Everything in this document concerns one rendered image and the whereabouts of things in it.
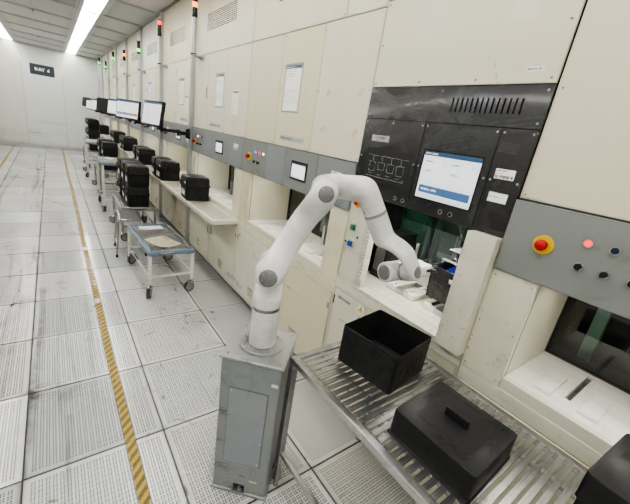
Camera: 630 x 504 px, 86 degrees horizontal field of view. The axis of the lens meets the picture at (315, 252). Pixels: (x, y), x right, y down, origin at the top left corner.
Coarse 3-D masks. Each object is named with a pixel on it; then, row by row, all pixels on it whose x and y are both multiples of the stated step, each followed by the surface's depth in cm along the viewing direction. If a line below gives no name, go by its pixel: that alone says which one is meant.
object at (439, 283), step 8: (456, 248) 178; (440, 264) 184; (448, 264) 188; (456, 264) 178; (440, 272) 176; (448, 272) 172; (432, 280) 181; (440, 280) 177; (448, 280) 172; (432, 288) 182; (440, 288) 177; (448, 288) 173; (432, 296) 182; (440, 296) 178; (432, 304) 183
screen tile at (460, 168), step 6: (456, 162) 144; (450, 168) 146; (456, 168) 144; (462, 168) 142; (468, 168) 140; (462, 174) 142; (468, 174) 140; (474, 174) 138; (450, 180) 147; (456, 180) 144; (462, 180) 142; (468, 180) 140; (450, 186) 147; (456, 186) 144; (462, 186) 142; (468, 186) 140
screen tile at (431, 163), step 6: (426, 162) 155; (432, 162) 153; (438, 162) 150; (432, 168) 153; (438, 168) 151; (444, 168) 148; (426, 174) 156; (432, 174) 153; (444, 174) 149; (420, 180) 159; (426, 180) 156; (432, 180) 154; (438, 180) 151
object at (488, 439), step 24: (408, 408) 112; (432, 408) 114; (456, 408) 115; (480, 408) 117; (408, 432) 108; (432, 432) 104; (456, 432) 105; (480, 432) 107; (504, 432) 108; (432, 456) 101; (456, 456) 97; (480, 456) 98; (504, 456) 106; (456, 480) 96; (480, 480) 95
